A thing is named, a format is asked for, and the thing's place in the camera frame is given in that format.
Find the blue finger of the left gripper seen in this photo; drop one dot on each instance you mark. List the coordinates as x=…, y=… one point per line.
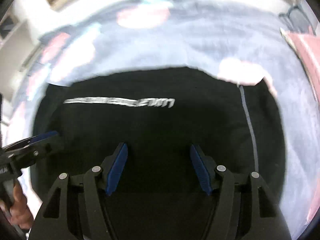
x=42, y=136

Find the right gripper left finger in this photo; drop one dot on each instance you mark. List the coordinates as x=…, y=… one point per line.
x=75, y=207

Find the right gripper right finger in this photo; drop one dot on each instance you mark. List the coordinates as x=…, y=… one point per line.
x=244, y=207

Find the black hooded jacket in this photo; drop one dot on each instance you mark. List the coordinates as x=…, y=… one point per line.
x=160, y=114

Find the person's left hand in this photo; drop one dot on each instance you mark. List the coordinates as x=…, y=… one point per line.
x=20, y=213

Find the white bookshelf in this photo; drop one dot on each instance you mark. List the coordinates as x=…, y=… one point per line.
x=19, y=46

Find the grey floral bed blanket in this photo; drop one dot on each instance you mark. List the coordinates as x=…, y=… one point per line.
x=228, y=42

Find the pink pillow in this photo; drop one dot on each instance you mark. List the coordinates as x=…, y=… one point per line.
x=306, y=47

